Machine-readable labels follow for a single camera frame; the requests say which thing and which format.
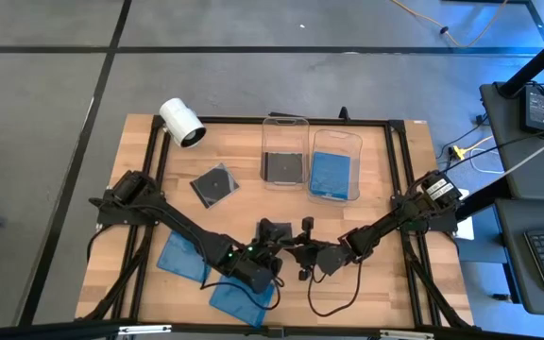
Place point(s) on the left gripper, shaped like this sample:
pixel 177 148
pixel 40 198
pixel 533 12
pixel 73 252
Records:
pixel 266 255

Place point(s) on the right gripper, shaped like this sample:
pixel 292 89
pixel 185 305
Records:
pixel 331 260

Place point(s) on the black jewel case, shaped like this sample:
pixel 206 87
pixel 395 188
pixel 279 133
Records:
pixel 282 231
pixel 282 167
pixel 215 185

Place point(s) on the blue cloth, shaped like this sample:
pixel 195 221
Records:
pixel 177 257

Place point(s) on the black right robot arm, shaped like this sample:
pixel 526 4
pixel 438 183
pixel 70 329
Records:
pixel 385 222

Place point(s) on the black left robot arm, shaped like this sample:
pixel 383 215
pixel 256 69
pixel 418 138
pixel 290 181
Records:
pixel 182 226

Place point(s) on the clear plastic bin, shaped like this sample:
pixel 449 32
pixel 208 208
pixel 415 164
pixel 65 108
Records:
pixel 335 141
pixel 285 134

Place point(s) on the small black clamp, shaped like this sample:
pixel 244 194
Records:
pixel 344 114

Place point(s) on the white paper sheet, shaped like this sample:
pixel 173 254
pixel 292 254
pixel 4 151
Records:
pixel 465 226

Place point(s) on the yellow plug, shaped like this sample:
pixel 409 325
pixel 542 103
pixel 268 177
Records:
pixel 458 152

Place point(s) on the black pole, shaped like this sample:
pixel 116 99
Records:
pixel 536 61
pixel 482 198

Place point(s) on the grey desk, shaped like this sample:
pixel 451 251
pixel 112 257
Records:
pixel 513 264
pixel 513 160

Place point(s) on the white rod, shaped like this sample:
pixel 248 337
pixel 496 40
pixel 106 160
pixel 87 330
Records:
pixel 536 153

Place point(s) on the black rig beam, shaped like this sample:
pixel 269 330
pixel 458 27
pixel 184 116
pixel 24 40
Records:
pixel 40 330

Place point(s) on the black power adapter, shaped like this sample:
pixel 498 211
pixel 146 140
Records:
pixel 536 108

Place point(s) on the black aluminium table frame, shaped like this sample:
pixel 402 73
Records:
pixel 234 121

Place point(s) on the silver metal bracket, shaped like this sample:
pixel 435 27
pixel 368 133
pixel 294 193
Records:
pixel 144 329
pixel 406 334

